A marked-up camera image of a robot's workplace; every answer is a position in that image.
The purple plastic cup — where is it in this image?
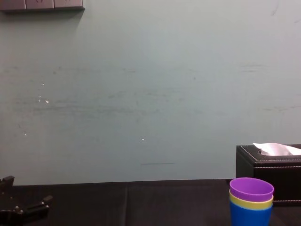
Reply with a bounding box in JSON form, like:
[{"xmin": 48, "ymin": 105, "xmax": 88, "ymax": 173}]
[{"xmin": 229, "ymin": 177, "xmax": 275, "ymax": 202}]

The white paper tissue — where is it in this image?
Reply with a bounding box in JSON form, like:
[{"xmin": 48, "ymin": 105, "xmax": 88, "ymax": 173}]
[{"xmin": 253, "ymin": 142, "xmax": 301, "ymax": 157}]

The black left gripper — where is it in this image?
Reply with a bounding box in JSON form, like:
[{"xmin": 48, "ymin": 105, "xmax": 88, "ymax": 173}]
[{"xmin": 0, "ymin": 175, "xmax": 53, "ymax": 226}]

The dark wall socket panel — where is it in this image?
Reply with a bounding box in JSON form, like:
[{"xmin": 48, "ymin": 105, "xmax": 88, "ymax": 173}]
[{"xmin": 0, "ymin": 0, "xmax": 86, "ymax": 12}]

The yellow plastic cup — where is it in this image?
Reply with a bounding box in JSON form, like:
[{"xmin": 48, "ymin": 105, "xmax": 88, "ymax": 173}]
[{"xmin": 230, "ymin": 194, "xmax": 274, "ymax": 211}]

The black leather tissue box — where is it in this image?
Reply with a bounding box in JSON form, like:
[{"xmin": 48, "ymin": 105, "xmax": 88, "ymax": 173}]
[{"xmin": 236, "ymin": 144, "xmax": 301, "ymax": 207}]

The blue plastic cup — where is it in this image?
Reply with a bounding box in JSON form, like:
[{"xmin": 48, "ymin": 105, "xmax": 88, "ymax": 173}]
[{"xmin": 229, "ymin": 202, "xmax": 273, "ymax": 226}]

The black table cloth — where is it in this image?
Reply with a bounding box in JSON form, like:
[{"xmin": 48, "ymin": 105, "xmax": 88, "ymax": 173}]
[{"xmin": 0, "ymin": 179, "xmax": 301, "ymax": 226}]

